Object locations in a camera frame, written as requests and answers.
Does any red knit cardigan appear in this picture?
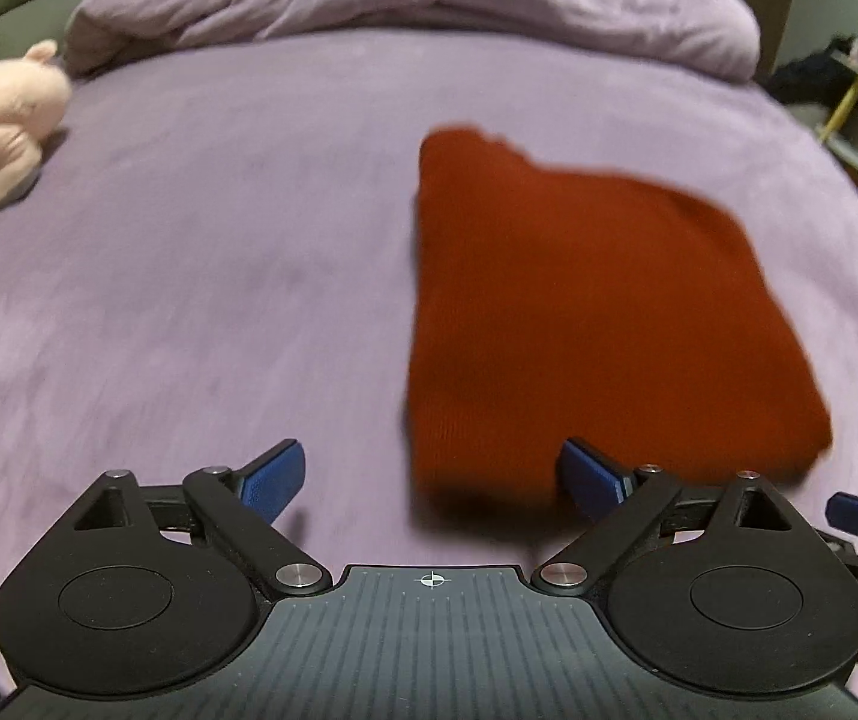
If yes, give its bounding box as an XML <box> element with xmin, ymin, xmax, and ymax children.
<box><xmin>403</xmin><ymin>124</ymin><xmax>833</xmax><ymax>526</ymax></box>

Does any pink plush toy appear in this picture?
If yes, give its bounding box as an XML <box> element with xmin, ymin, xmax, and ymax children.
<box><xmin>0</xmin><ymin>40</ymin><xmax>74</xmax><ymax>212</ymax></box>

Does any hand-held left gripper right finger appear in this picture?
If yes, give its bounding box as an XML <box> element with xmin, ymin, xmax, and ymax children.
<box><xmin>538</xmin><ymin>439</ymin><xmax>797</xmax><ymax>593</ymax></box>

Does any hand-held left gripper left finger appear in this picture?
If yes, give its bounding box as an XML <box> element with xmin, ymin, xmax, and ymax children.
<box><xmin>73</xmin><ymin>439</ymin><xmax>332</xmax><ymax>593</ymax></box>

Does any black cloth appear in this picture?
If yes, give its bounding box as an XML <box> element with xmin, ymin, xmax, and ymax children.
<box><xmin>763</xmin><ymin>34</ymin><xmax>858</xmax><ymax>106</ymax></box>

